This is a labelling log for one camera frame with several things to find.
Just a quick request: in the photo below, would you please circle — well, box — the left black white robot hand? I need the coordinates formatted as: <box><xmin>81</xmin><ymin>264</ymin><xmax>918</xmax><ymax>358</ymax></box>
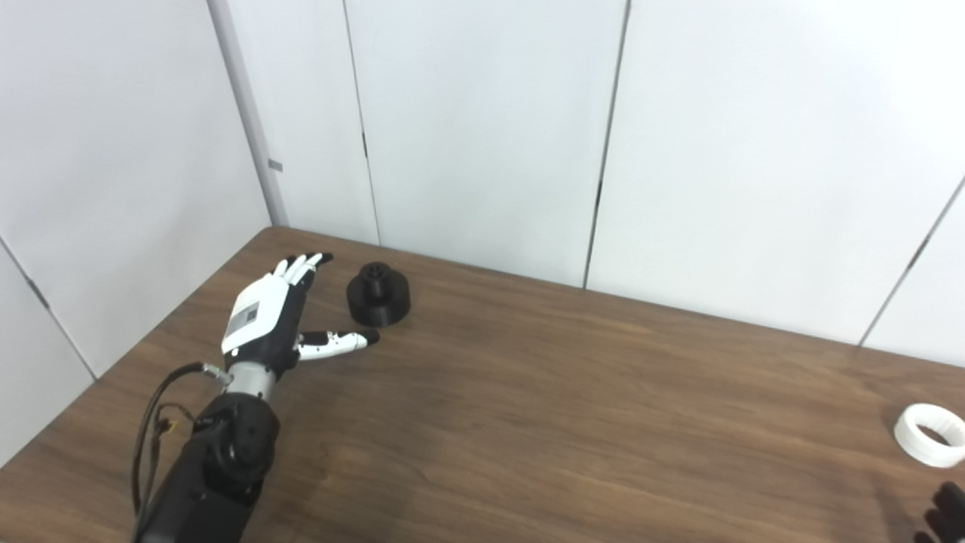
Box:
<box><xmin>221</xmin><ymin>252</ymin><xmax>380</xmax><ymax>378</ymax></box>

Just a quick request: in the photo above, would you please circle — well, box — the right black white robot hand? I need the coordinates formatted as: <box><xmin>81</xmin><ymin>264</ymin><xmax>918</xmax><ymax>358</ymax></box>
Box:
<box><xmin>914</xmin><ymin>483</ymin><xmax>965</xmax><ymax>543</ymax></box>

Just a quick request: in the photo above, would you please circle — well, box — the white toothed plastic ring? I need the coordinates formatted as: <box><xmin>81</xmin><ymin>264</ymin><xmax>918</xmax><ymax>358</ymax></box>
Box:
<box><xmin>894</xmin><ymin>403</ymin><xmax>965</xmax><ymax>468</ymax></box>

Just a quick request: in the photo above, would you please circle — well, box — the round black plastic part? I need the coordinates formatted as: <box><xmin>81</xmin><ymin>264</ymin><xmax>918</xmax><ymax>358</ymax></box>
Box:
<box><xmin>346</xmin><ymin>262</ymin><xmax>412</xmax><ymax>327</ymax></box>

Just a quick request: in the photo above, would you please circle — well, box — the thin wire with yellow connector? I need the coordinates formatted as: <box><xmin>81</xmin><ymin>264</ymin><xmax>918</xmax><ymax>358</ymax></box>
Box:
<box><xmin>151</xmin><ymin>403</ymin><xmax>195</xmax><ymax>483</ymax></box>

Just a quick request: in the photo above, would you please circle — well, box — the grey corner post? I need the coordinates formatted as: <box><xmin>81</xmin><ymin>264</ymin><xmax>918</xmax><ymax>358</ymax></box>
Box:
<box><xmin>207</xmin><ymin>0</ymin><xmax>290</xmax><ymax>227</ymax></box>

